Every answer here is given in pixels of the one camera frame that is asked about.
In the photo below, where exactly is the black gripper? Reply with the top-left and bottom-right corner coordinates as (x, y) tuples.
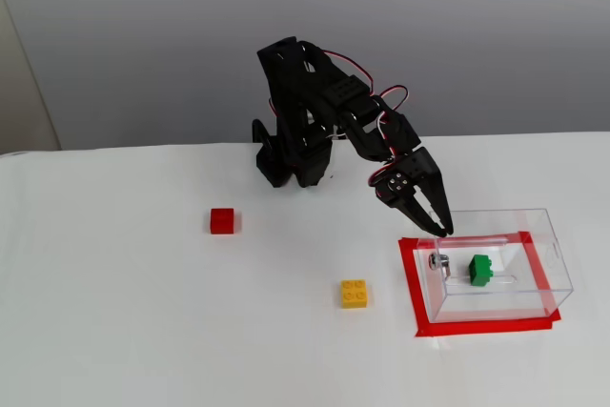
(373, 112), (455, 238)

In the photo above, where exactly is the green lego brick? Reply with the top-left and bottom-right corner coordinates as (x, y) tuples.
(467, 254), (495, 288)

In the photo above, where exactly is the yellow lego brick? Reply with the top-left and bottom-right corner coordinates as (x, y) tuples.
(340, 278), (370, 310)

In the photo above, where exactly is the transparent plastic box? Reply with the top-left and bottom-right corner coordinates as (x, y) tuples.
(415, 208), (575, 325)

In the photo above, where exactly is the red lego brick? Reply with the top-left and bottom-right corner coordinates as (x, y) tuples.
(209, 207), (242, 235)

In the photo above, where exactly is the silver cam lock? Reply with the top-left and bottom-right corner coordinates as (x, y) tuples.
(427, 252), (454, 279)

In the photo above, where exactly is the red white black servo cable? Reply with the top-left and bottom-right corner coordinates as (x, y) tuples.
(368, 86), (411, 189)
(322, 50), (376, 94)

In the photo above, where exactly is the red tape frame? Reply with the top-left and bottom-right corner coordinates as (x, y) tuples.
(397, 231), (562, 339)

